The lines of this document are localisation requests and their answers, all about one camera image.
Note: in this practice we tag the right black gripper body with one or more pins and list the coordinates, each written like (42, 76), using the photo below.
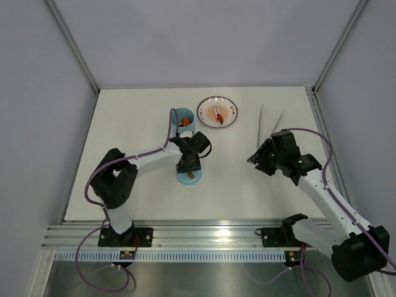
(283, 158)

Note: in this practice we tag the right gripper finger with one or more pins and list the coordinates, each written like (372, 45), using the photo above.
(268, 169)
(262, 152)

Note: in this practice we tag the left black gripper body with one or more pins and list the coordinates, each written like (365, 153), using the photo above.
(193, 166)

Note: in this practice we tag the metal tongs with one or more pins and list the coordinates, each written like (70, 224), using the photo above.
(261, 126)

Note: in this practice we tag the blue round lid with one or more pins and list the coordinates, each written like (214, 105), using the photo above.
(185, 180)

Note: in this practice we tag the blue cylindrical lunch container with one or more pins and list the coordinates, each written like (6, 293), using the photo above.
(177, 117)

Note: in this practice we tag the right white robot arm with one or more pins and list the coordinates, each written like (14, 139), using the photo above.
(354, 246)

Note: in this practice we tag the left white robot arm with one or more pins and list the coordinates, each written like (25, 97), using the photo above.
(114, 177)

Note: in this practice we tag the patterned round plate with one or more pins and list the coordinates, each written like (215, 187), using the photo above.
(208, 109)

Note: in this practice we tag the small red toy shrimp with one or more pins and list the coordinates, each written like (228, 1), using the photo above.
(220, 118)

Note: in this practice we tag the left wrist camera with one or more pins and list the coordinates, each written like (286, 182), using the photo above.
(200, 142)

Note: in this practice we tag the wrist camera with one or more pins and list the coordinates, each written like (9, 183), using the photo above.
(200, 142)
(283, 140)

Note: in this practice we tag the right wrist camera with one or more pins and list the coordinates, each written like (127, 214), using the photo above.
(283, 140)

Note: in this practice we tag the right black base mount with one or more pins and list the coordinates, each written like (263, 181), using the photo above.
(277, 237)

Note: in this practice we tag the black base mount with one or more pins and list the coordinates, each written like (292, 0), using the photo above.
(142, 237)
(277, 237)

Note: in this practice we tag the aluminium front rail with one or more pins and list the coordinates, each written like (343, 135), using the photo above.
(172, 234)

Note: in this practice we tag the white slotted cable duct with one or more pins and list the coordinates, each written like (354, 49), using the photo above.
(173, 256)

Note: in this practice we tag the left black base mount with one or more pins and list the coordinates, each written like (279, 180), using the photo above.
(142, 237)

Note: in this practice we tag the right aluminium frame post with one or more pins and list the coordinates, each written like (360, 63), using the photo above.
(340, 43)

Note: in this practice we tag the aluminium frame post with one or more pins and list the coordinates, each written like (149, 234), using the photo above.
(66, 33)
(340, 43)

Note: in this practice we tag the left aluminium frame post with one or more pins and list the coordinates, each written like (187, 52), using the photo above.
(66, 33)

